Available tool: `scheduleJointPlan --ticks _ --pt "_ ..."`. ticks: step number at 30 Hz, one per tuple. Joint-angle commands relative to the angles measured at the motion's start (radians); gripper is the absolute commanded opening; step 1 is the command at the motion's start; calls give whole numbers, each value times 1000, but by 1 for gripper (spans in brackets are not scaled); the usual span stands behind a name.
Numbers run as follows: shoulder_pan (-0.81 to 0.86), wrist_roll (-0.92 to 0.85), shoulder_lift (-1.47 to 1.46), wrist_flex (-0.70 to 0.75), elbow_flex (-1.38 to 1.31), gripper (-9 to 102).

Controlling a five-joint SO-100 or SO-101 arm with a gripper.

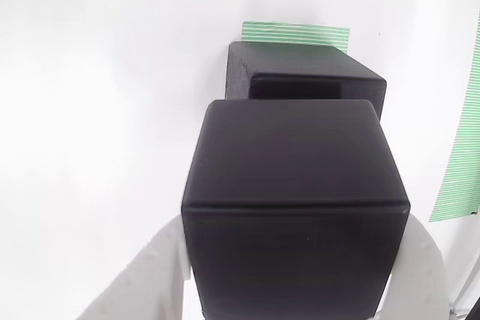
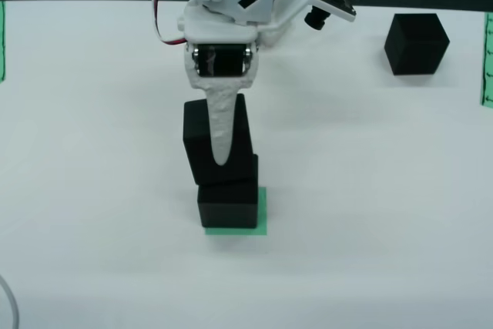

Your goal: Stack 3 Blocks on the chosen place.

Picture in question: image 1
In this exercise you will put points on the black cube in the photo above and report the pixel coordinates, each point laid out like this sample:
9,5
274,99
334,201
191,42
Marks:
300,61
292,204

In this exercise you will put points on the green paper strip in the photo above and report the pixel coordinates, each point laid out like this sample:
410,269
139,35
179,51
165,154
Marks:
461,147

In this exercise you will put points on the green striped square marker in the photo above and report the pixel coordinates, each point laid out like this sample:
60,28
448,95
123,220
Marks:
292,33

